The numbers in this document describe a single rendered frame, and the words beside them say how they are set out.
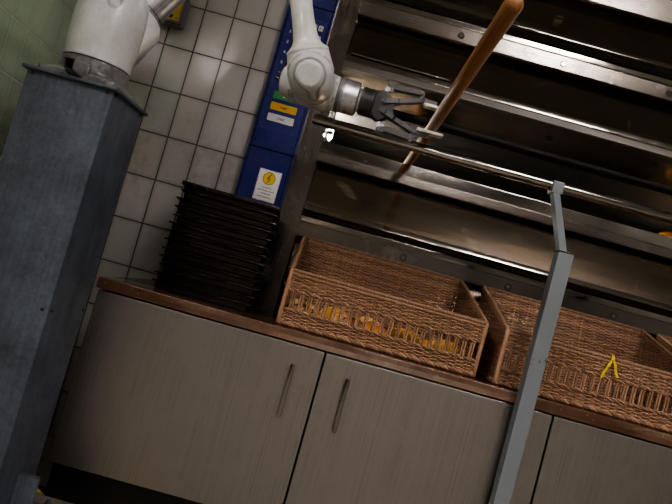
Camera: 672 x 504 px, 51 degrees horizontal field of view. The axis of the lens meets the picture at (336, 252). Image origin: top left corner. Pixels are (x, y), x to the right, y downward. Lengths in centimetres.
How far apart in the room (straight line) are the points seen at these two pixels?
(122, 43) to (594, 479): 156
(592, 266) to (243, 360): 126
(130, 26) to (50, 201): 44
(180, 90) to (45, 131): 90
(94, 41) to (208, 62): 85
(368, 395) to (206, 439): 42
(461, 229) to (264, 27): 95
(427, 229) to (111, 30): 120
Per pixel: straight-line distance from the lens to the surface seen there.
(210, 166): 243
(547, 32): 258
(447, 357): 193
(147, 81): 254
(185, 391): 187
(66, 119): 167
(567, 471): 198
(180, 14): 251
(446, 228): 241
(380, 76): 233
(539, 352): 185
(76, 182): 164
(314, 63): 167
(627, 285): 256
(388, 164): 241
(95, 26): 173
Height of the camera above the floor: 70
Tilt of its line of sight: 3 degrees up
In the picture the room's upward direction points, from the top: 16 degrees clockwise
